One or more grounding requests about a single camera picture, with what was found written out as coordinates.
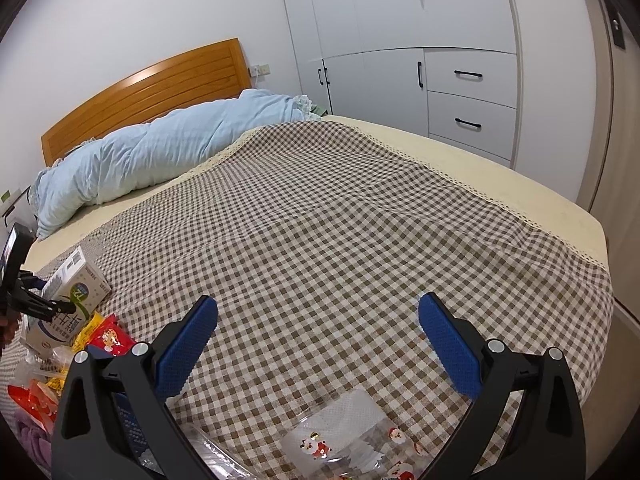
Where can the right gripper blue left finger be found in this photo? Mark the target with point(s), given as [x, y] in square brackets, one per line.
[113, 421]

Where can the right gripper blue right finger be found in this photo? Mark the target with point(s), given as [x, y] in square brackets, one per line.
[547, 438]

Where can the purple cloth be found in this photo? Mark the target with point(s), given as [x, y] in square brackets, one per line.
[34, 438]

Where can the red snack wrapper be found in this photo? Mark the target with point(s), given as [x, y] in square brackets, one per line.
[38, 383]

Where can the clear santa cellophane bag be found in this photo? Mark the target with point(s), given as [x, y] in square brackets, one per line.
[343, 436]

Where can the light blue duvet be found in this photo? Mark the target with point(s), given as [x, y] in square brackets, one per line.
[128, 159]

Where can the cream bed sheet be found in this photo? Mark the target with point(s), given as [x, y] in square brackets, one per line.
[531, 201]

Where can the brown checkered bed cover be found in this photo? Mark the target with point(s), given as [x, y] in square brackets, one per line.
[317, 245]

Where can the white built-in wardrobe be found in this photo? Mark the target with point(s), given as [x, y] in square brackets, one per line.
[447, 70]

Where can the wooden bed frame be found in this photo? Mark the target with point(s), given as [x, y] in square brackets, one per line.
[214, 72]

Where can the wall power socket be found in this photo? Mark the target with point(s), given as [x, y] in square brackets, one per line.
[259, 70]

